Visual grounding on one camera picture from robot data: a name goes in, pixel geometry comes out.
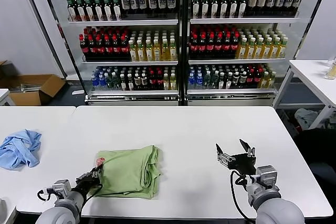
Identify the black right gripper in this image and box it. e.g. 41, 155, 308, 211
215, 138, 258, 176

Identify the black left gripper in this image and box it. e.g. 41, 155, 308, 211
75, 165, 104, 194

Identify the light green polo shirt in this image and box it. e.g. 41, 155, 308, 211
88, 144, 162, 200

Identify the grey white clothes pile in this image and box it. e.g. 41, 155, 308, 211
293, 108, 320, 130

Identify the white beverage display cooler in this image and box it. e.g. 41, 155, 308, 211
182, 0, 312, 107
59, 0, 184, 106

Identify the white cooler shelf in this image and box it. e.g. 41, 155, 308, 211
81, 60, 179, 66
188, 58, 287, 65
67, 18, 179, 27
89, 89, 179, 96
186, 88, 278, 95
189, 17, 300, 25

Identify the small cola bottle red cap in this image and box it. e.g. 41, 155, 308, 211
247, 69, 255, 89
148, 71, 156, 91
155, 71, 163, 91
254, 69, 263, 89

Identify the light blue crumpled shirt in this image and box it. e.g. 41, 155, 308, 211
0, 129, 43, 171

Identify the open brown cardboard box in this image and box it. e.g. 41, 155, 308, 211
7, 73, 66, 106

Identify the dark green cloth pile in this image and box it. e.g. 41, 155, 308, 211
324, 118, 336, 132

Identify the yellow drink bottle pale cap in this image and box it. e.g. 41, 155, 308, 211
254, 37, 264, 59
262, 37, 272, 59
279, 37, 288, 58
237, 37, 247, 59
137, 39, 146, 61
153, 39, 162, 61
129, 39, 138, 61
169, 38, 178, 61
246, 37, 256, 59
145, 39, 154, 61
271, 37, 280, 59
161, 38, 170, 61

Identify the silver metal rods bundle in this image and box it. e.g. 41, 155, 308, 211
19, 83, 41, 93

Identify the white side table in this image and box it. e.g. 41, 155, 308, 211
275, 59, 336, 130

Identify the small white table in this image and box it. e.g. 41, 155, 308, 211
0, 89, 16, 106

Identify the clear bottle with yellow drink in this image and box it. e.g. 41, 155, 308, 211
324, 56, 336, 80

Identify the dark brown cardboard box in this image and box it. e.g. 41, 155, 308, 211
0, 60, 20, 90

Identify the black-framed glass cooler door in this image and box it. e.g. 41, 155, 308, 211
292, 0, 336, 61
19, 0, 89, 101

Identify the dark tea bottle green cap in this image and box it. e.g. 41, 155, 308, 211
75, 0, 85, 22
209, 0, 220, 18
93, 0, 104, 22
102, 0, 113, 21
67, 0, 77, 22
238, 0, 248, 17
201, 0, 211, 18
112, 0, 122, 21
192, 0, 202, 18
219, 0, 229, 18
84, 0, 95, 22
229, 0, 239, 18

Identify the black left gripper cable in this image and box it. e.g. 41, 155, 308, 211
80, 183, 103, 217

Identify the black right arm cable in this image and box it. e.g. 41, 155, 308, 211
230, 170, 251, 220

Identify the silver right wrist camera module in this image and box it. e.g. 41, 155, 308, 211
255, 165, 279, 190

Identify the thin black left wrist cable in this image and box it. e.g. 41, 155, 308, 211
36, 188, 55, 201

